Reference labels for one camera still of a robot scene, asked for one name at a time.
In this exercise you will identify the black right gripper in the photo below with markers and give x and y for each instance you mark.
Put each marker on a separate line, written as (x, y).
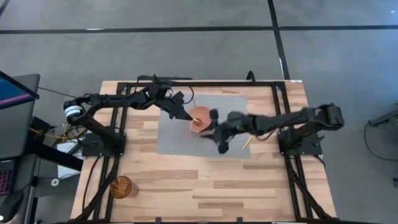
(234, 124)

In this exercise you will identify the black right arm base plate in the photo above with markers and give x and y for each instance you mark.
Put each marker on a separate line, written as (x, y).
(311, 149)

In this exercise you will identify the white tape roll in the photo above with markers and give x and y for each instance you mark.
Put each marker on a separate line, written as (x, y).
(52, 182)

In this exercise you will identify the pink bowl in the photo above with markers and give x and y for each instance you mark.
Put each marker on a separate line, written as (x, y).
(199, 112)

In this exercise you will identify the gold metal spoon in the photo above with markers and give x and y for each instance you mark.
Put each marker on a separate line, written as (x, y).
(196, 120)

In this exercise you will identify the grey floor stand leg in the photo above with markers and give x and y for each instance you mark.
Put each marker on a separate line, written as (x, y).
(385, 119)

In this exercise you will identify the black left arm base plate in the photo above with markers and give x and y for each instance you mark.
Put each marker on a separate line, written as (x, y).
(90, 151)

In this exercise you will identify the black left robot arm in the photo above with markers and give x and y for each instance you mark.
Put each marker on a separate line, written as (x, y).
(102, 100)

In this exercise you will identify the black aluminium table frame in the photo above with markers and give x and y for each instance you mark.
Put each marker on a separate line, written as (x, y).
(202, 83)

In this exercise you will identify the keyboard with pink lights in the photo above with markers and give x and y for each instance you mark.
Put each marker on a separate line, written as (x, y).
(4, 182)

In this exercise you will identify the yellow straw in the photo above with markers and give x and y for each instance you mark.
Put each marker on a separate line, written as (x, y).
(247, 142)

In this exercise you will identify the computer monitor blue screen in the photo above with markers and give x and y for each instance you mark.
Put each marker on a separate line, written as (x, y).
(12, 91)

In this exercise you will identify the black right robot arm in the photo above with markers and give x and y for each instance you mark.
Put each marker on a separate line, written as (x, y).
(286, 119)

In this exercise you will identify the grey table mat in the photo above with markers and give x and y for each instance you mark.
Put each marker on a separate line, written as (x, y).
(177, 137)

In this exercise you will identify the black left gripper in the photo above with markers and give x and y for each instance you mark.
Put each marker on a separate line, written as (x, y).
(161, 93)

